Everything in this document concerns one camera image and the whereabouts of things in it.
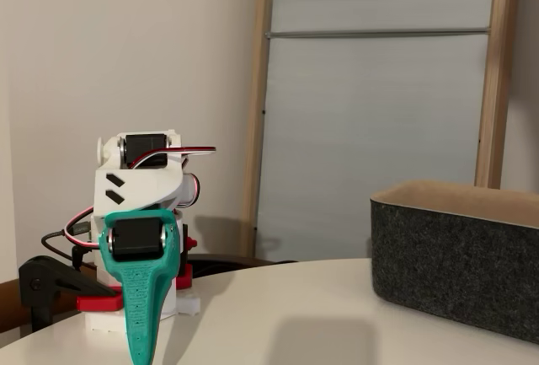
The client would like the dark grey felt bin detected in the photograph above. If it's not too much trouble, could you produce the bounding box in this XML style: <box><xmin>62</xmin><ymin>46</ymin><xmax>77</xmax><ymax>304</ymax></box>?
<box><xmin>369</xmin><ymin>179</ymin><xmax>539</xmax><ymax>345</ymax></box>

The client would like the black clamp with red pad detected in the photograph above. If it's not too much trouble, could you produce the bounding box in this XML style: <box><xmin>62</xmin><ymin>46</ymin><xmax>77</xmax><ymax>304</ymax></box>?
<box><xmin>174</xmin><ymin>236</ymin><xmax>198</xmax><ymax>291</ymax></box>
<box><xmin>17</xmin><ymin>255</ymin><xmax>125</xmax><ymax>335</ymax></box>

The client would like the thin metal rod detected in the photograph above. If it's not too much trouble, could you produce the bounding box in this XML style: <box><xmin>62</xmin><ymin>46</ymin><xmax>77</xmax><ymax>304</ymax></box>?
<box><xmin>264</xmin><ymin>26</ymin><xmax>493</xmax><ymax>40</ymax></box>

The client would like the black USB cable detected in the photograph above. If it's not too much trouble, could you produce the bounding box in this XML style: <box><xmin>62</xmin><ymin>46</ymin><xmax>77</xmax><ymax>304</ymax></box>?
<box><xmin>40</xmin><ymin>222</ymin><xmax>92</xmax><ymax>265</ymax></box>

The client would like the black power plug cable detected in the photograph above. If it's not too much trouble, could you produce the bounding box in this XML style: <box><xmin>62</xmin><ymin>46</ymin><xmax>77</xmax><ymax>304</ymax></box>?
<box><xmin>71</xmin><ymin>244</ymin><xmax>86</xmax><ymax>271</ymax></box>

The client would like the red white black servo cable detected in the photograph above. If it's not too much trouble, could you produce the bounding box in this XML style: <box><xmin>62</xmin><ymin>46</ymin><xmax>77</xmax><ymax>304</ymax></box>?
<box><xmin>179</xmin><ymin>172</ymin><xmax>202</xmax><ymax>209</ymax></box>
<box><xmin>64</xmin><ymin>207</ymin><xmax>111</xmax><ymax>250</ymax></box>
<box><xmin>129</xmin><ymin>144</ymin><xmax>218</xmax><ymax>170</ymax></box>

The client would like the wooden frame with translucent panel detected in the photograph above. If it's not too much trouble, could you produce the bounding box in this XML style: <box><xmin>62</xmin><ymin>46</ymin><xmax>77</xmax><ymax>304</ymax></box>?
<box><xmin>242</xmin><ymin>0</ymin><xmax>523</xmax><ymax>263</ymax></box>

